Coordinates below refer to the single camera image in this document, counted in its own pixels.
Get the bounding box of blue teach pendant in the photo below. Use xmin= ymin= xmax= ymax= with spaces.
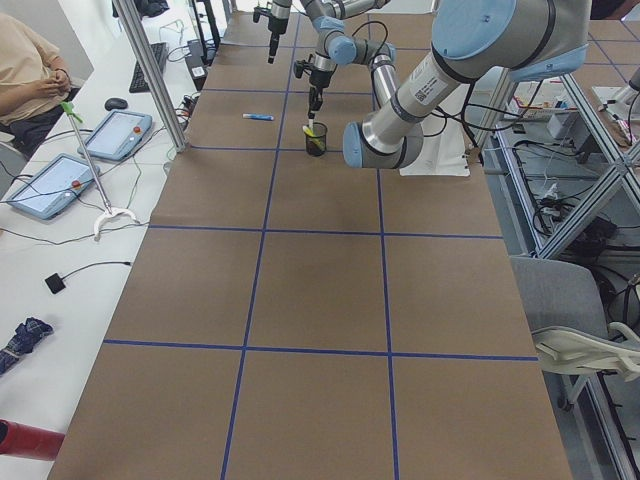
xmin=6 ymin=154 xmax=93 ymax=220
xmin=85 ymin=109 xmax=153 ymax=161

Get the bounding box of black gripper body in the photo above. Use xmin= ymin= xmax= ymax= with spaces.
xmin=253 ymin=3 xmax=290 ymax=35
xmin=293 ymin=54 xmax=334 ymax=90

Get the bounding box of reacher grabber tool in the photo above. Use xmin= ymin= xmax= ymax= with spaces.
xmin=60 ymin=101 xmax=141 ymax=242

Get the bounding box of far blue teach pendant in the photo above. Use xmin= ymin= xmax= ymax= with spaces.
xmin=85 ymin=109 xmax=153 ymax=161

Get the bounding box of yellow highlighter pen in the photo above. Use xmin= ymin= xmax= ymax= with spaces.
xmin=302 ymin=125 xmax=315 ymax=137

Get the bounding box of folded dark plaid umbrella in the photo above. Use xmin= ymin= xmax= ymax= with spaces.
xmin=1 ymin=317 xmax=54 ymax=375

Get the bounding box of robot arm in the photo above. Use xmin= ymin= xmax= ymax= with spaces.
xmin=342 ymin=1 xmax=591 ymax=169
xmin=253 ymin=1 xmax=388 ymax=65

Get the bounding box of white camera mast base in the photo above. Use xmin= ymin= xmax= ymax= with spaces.
xmin=400 ymin=116 xmax=470 ymax=177

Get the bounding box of black keyboard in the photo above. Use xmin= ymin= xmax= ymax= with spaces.
xmin=128 ymin=42 xmax=169 ymax=94

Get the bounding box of grey office chair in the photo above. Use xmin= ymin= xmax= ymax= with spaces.
xmin=510 ymin=256 xmax=639 ymax=382

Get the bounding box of aluminium frame post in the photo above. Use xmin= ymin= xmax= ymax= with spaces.
xmin=113 ymin=0 xmax=187 ymax=153

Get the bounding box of red cylinder bottle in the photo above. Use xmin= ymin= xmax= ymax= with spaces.
xmin=1 ymin=419 xmax=65 ymax=461

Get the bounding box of black mesh pen cup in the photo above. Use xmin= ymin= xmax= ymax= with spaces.
xmin=304 ymin=122 xmax=327 ymax=157

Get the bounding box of black computer mouse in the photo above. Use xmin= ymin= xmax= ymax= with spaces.
xmin=104 ymin=97 xmax=128 ymax=111

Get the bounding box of blue highlighter pen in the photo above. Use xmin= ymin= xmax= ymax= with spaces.
xmin=242 ymin=113 xmax=274 ymax=122

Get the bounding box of small black square device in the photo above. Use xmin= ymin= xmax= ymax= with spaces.
xmin=44 ymin=273 xmax=66 ymax=294

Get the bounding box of near blue teach pendant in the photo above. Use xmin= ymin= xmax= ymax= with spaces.
xmin=6 ymin=154 xmax=93 ymax=220

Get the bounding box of brown paper table mat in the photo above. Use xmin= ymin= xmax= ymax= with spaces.
xmin=50 ymin=14 xmax=571 ymax=479

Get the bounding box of person in beige shirt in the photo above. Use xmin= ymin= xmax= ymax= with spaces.
xmin=1 ymin=14 xmax=79 ymax=158

